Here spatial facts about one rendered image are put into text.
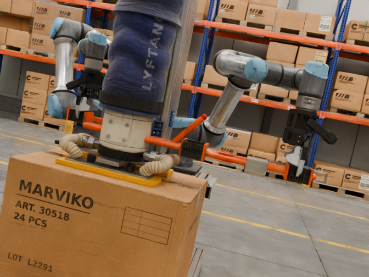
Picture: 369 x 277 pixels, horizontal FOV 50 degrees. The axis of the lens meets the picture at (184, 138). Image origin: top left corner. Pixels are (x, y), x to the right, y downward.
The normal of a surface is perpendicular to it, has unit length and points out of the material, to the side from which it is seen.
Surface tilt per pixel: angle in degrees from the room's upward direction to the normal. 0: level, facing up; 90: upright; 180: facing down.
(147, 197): 89
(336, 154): 90
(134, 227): 89
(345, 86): 90
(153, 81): 75
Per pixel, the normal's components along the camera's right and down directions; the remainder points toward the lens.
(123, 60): -0.28, -0.25
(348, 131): -0.18, 0.07
